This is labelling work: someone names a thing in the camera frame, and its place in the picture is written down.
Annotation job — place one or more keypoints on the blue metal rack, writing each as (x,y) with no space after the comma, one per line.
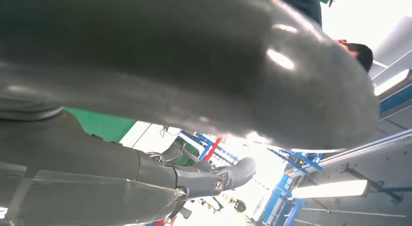
(286,186)

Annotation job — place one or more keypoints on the person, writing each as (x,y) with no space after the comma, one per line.
(305,5)

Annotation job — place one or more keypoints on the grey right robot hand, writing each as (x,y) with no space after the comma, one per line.
(161,57)

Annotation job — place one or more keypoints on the ceiling light strip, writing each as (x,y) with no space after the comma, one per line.
(331,189)
(391,83)

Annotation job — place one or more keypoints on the red rack beam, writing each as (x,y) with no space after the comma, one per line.
(212,149)

